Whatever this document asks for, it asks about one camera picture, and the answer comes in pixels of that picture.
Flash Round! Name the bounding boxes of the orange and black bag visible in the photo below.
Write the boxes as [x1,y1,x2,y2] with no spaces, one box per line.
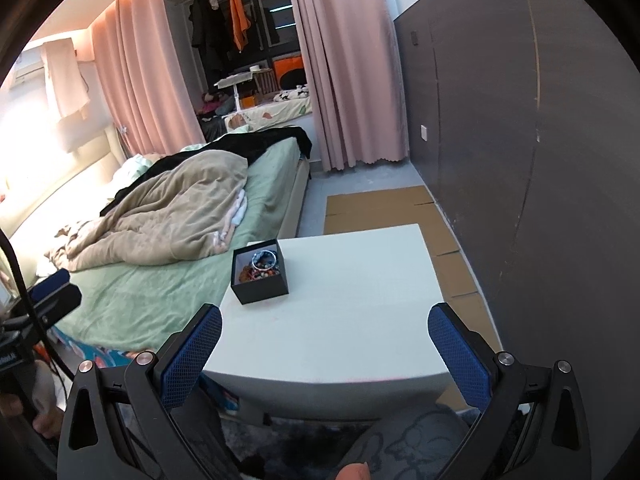
[272,57,306,92]

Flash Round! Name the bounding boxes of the bed with green sheet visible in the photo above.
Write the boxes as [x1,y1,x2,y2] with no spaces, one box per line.
[0,127,313,361]

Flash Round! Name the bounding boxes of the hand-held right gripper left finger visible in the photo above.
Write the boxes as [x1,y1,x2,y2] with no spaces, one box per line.
[57,302,236,480]

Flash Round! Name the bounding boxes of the white air conditioner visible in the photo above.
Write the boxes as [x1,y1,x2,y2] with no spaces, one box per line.
[7,42,48,91]

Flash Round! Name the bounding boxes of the hanging black clothes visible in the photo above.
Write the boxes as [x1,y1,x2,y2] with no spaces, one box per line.
[187,0,236,73]

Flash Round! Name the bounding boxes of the cream headboard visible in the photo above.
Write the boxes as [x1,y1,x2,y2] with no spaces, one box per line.
[0,125,126,241]

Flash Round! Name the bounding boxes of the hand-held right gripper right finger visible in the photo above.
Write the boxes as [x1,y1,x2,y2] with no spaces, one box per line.
[426,302,596,480]

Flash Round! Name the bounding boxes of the pink curtain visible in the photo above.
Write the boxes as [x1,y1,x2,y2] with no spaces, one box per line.
[283,0,411,172]
[90,0,206,158]

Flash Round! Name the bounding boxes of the person's left hand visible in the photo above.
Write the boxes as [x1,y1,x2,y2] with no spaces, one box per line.
[31,366,66,440]

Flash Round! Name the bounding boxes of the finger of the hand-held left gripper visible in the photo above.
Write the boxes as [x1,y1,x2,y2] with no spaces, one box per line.
[34,284,83,329]
[30,267,72,304]

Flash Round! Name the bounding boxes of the flat cardboard sheet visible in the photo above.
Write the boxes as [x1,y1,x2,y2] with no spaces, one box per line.
[322,185,503,356]

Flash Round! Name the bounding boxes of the dark rug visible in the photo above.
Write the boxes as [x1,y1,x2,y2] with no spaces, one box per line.
[220,410,381,480]

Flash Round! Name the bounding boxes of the green beaded bracelet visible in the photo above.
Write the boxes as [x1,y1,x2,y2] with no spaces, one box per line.
[251,251,280,273]

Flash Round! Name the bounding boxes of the black jewelry box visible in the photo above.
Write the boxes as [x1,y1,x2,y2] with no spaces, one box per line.
[231,239,291,306]

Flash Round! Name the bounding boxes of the beige blanket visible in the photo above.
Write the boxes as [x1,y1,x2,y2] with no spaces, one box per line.
[47,150,249,273]

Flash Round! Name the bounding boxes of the hanging white towel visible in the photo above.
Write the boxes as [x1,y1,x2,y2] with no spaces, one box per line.
[40,37,91,121]

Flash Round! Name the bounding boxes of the white stand table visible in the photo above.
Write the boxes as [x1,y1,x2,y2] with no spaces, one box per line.
[214,71,266,111]

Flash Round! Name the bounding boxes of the pile of clothes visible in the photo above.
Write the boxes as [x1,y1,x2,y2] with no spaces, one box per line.
[197,91,236,121]

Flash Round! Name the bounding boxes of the green pillow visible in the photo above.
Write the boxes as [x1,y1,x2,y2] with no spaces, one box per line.
[112,152,166,186]

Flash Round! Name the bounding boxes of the black cable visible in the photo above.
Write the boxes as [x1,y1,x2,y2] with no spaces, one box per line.
[0,230,76,386]

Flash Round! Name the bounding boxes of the hanging orange cloth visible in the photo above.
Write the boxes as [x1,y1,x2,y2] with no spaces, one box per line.
[228,0,252,53]

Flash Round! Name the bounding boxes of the pink and white cloth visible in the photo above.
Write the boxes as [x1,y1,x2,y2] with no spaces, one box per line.
[212,190,249,251]

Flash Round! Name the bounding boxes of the black cloth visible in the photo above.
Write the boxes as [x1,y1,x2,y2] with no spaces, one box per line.
[100,126,313,216]

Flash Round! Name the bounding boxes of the person's leg in grey pants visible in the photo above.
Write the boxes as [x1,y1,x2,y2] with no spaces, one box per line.
[345,402,501,480]

